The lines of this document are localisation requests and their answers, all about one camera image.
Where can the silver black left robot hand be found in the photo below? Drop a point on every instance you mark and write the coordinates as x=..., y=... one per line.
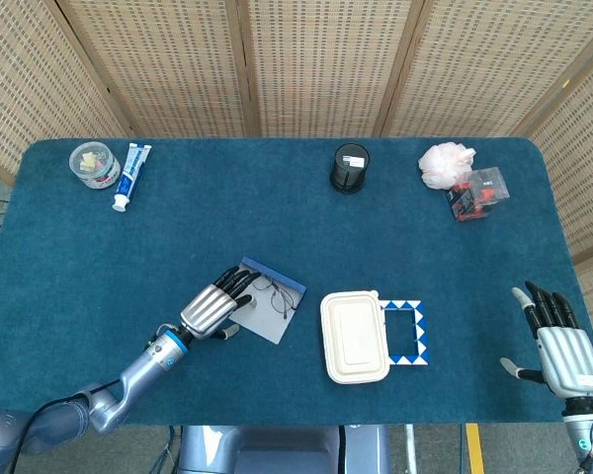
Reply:
x=207, y=311

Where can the clear box red black items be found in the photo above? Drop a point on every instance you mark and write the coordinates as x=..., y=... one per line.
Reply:
x=477, y=195

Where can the clear round plastic jar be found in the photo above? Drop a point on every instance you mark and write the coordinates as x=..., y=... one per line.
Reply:
x=94, y=165

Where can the beige lidded lunch box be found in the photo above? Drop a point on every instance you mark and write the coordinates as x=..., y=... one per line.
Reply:
x=353, y=340

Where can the blue white snake puzzle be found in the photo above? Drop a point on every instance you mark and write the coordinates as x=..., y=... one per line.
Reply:
x=421, y=340

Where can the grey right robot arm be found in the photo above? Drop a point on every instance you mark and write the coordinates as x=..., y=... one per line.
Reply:
x=580, y=439

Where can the thin metal frame eyeglasses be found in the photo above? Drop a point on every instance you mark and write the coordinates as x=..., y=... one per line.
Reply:
x=281, y=300

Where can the blue folding glasses case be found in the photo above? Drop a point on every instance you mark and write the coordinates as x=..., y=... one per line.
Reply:
x=264, y=323

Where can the blue carpet table cover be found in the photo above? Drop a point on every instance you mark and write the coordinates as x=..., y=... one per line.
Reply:
x=277, y=222

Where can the grey robot torso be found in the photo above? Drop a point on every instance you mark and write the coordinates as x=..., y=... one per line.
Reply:
x=277, y=449

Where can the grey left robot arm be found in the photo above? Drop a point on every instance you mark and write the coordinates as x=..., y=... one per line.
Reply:
x=143, y=368

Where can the metal table leg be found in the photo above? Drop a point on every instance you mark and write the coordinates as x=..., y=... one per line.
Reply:
x=411, y=449

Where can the blue white toothpaste tube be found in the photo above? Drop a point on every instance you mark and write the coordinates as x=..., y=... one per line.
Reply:
x=128, y=178

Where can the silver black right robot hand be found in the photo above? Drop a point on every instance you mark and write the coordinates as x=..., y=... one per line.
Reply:
x=568, y=360

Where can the black mesh pen holder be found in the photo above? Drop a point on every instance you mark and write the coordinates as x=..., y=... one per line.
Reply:
x=348, y=170

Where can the woven wooden folding screen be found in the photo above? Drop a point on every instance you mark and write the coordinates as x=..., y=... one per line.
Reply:
x=316, y=64

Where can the yellow floor tape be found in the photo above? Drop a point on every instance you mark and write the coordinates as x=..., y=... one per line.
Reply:
x=475, y=449

